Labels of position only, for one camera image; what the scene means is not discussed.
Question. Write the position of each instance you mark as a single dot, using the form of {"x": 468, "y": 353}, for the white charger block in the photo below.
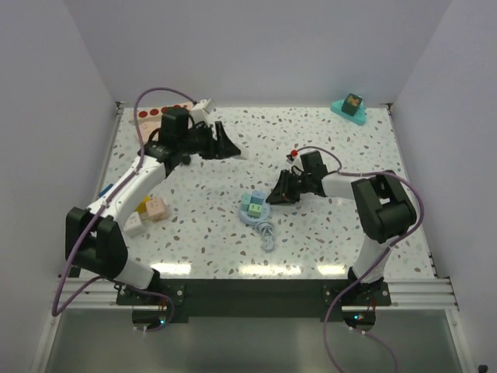
{"x": 242, "y": 156}

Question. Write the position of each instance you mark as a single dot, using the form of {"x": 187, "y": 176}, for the green small charger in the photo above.
{"x": 254, "y": 210}

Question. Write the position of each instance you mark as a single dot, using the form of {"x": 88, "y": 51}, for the beige cube plug adapter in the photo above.
{"x": 156, "y": 209}

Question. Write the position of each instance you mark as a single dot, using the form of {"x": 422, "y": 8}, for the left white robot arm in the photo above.
{"x": 94, "y": 235}

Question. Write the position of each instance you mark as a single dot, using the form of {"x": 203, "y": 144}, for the blue cube socket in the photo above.
{"x": 105, "y": 190}

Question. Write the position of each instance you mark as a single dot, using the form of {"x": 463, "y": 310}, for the white cube plug adapter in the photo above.
{"x": 134, "y": 225}

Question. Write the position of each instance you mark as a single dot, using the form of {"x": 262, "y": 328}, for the light blue round power strip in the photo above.
{"x": 254, "y": 221}

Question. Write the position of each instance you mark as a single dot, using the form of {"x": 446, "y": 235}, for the yellow cube socket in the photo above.
{"x": 141, "y": 208}

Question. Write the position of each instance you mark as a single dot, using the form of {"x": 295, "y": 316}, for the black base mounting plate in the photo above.
{"x": 262, "y": 298}

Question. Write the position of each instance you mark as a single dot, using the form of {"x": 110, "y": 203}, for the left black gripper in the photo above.
{"x": 220, "y": 148}

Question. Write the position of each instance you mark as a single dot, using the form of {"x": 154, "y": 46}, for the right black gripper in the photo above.
{"x": 282, "y": 193}

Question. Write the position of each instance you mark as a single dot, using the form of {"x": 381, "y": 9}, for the teal power strip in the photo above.
{"x": 359, "y": 119}

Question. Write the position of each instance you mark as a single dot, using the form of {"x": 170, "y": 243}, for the pink round power strip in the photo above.
{"x": 146, "y": 127}

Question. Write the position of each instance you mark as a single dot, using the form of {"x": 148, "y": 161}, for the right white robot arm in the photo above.
{"x": 386, "y": 213}

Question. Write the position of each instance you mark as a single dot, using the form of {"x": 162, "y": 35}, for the beige power strip red sockets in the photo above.
{"x": 148, "y": 114}

